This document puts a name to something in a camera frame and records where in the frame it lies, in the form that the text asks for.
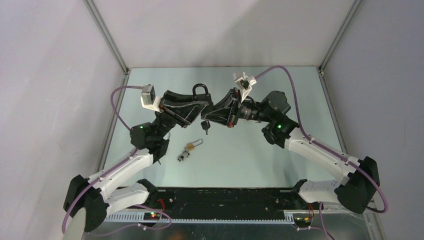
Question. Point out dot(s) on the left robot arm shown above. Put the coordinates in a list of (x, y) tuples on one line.
[(100, 194)]

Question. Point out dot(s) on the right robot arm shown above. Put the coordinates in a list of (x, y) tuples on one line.
[(355, 180)]

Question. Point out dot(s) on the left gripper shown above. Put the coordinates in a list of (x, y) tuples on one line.
[(182, 115)]

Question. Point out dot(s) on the black Kaijing padlock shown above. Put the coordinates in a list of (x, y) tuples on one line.
[(200, 96)]

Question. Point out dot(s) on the aluminium frame post left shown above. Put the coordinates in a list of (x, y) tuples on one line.
[(106, 34)]

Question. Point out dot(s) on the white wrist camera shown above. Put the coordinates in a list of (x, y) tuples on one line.
[(244, 83), (148, 98)]

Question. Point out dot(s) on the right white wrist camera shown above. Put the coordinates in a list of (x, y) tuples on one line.
[(244, 83)]

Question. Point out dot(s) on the aluminium frame post right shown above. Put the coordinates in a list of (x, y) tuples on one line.
[(352, 12)]

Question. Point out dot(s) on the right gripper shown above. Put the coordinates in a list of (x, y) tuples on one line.
[(227, 111)]

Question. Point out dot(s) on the small padlock keys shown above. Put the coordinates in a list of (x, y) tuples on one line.
[(183, 156)]

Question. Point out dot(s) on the aluminium frame post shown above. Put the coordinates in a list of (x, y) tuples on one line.
[(106, 34), (352, 12)]

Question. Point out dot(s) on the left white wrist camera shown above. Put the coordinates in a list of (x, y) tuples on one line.
[(148, 98)]

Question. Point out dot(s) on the black-headed keys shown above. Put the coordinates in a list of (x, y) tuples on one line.
[(205, 124)]

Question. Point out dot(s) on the small brass padlock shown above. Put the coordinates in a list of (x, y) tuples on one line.
[(192, 145)]

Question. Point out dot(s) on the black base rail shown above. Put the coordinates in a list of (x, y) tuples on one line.
[(225, 204)]

